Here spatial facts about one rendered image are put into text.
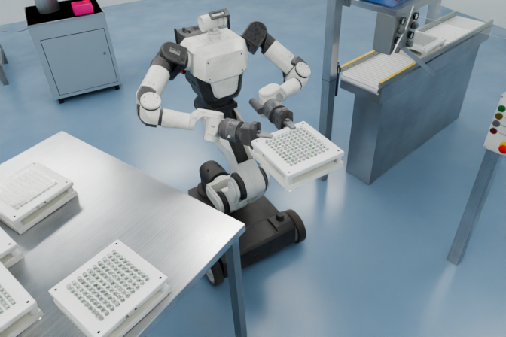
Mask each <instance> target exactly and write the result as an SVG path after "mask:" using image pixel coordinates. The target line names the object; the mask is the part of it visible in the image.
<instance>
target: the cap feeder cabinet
mask: <svg viewBox="0 0 506 337"><path fill-rule="evenodd" d="M79 1H82V0H65V1H60V2H59V6H60V10H59V11H56V12H53V13H50V14H40V13H39V12H38V9H37V7H36V5H33V6H28V7H24V14H25V18H26V27H27V28H28V30H29V33H30V35H31V37H32V41H33V44H34V45H35V49H36V51H37V54H38V58H39V59H40V62H41V66H42V68H43V70H44V73H45V76H46V78H47V82H48V84H49V87H50V90H51V92H52V95H53V98H54V100H57V99H58V101H59V103H60V104H62V103H64V100H63V98H66V97H69V96H76V95H79V94H82V93H88V92H91V91H95V90H100V89H104V88H107V87H112V86H114V87H115V89H116V90H119V89H120V87H119V85H120V84H122V81H121V78H120V72H119V69H118V66H117V60H116V57H115V54H114V48H113V45H112V42H111V36H110V33H109V30H108V24H107V21H106V18H105V12H104V10H103V9H102V7H101V5H100V4H99V2H98V1H97V0H90V1H91V3H92V6H93V10H94V12H93V13H91V14H84V15H80V16H75V14H74V12H73V10H72V6H71V3H72V2H79Z"/></svg>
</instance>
